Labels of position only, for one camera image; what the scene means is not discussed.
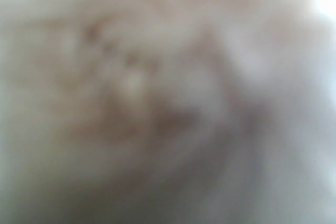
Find pink teddy bear striped sweater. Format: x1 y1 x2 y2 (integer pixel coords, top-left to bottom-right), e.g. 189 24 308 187
1 0 335 223

